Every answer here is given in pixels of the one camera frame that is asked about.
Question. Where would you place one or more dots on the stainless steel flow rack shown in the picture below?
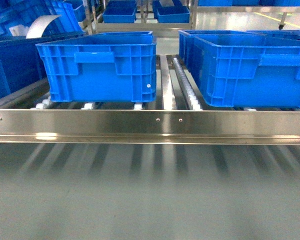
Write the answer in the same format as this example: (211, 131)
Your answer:
(178, 115)

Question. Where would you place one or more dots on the blue plastic bin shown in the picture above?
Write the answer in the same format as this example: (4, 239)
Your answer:
(284, 34)
(20, 62)
(240, 69)
(105, 67)

